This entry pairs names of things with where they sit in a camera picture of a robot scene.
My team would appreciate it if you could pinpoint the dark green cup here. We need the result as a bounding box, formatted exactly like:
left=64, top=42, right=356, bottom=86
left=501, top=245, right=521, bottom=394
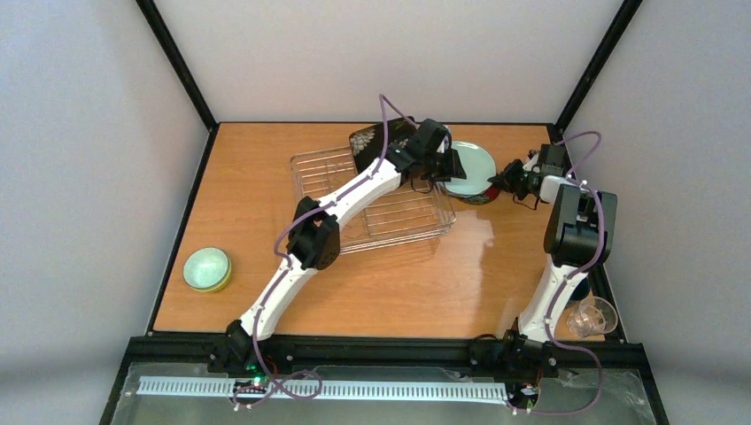
left=568, top=277, right=591, bottom=304

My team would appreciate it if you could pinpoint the wire metal dish rack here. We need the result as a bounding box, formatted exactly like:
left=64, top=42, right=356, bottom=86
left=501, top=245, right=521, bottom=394
left=290, top=147, right=456, bottom=254

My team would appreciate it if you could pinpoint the dark red plate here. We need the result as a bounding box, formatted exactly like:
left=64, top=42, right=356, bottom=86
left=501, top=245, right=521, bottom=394
left=460, top=187, right=499, bottom=205

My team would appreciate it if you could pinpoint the black frame post left rear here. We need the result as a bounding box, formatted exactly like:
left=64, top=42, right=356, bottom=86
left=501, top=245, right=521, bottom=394
left=135, top=0, right=219, bottom=132

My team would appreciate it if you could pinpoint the black frame post right rear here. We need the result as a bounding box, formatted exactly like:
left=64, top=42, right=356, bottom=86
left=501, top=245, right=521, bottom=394
left=553, top=0, right=643, bottom=137

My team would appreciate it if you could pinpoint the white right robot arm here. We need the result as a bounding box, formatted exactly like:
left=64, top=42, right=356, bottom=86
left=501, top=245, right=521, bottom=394
left=493, top=144, right=618, bottom=375

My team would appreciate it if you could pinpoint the light green round plate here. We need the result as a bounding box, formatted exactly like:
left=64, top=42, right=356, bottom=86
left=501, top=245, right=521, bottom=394
left=443, top=141, right=497, bottom=198

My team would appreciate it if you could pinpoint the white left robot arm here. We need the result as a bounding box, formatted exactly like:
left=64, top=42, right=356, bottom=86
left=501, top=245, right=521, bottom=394
left=209, top=119, right=465, bottom=372

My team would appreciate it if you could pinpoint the green yellow small bowl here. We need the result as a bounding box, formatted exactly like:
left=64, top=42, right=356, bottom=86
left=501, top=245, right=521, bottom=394
left=182, top=247, right=232, bottom=292

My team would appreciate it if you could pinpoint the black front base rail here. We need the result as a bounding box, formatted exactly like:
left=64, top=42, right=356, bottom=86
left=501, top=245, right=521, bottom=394
left=99, top=334, right=670, bottom=425

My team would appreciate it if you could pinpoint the black floral square plate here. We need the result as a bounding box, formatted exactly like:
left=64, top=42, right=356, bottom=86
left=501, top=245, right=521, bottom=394
left=349, top=118, right=416, bottom=174

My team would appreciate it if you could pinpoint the white slotted cable duct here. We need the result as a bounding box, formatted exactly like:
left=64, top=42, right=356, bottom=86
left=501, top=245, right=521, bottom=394
left=132, top=376, right=507, bottom=405

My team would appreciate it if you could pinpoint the black frame post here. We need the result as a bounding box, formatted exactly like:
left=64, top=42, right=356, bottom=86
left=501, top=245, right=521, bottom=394
left=553, top=0, right=643, bottom=137
left=135, top=0, right=219, bottom=132

